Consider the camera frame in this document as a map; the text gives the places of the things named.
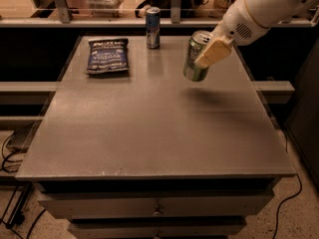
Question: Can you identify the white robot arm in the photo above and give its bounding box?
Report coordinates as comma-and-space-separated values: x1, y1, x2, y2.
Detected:
195, 0, 319, 68

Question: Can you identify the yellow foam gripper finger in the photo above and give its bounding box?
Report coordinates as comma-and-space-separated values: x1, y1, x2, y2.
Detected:
194, 38, 232, 68

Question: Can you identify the blue chip bag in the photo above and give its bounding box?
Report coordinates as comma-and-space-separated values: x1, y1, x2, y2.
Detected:
86, 38, 130, 75

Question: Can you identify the grey drawer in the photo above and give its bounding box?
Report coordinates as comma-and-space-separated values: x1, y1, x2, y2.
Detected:
38, 190, 274, 220
68, 217, 246, 239

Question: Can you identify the green soda can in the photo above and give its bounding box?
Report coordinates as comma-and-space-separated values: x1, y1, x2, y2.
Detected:
183, 30, 211, 82

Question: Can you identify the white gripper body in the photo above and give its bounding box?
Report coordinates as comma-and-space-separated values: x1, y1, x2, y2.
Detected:
212, 0, 319, 46

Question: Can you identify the lower grey drawer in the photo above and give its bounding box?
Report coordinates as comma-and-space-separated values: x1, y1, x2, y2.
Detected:
68, 217, 246, 239

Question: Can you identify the blue silver redbull can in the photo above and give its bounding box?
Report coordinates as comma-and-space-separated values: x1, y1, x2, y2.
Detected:
146, 7, 160, 49

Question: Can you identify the upper grey drawer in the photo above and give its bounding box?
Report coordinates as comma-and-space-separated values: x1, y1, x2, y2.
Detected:
38, 190, 274, 220

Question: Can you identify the black cables left floor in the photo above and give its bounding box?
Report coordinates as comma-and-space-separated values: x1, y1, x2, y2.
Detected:
0, 122, 46, 239

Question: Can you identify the black cable right floor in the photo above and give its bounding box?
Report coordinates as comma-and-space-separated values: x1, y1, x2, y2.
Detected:
271, 129, 303, 239

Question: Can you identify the grey metal railing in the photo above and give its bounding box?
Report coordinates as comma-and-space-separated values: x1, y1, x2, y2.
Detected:
0, 0, 319, 29

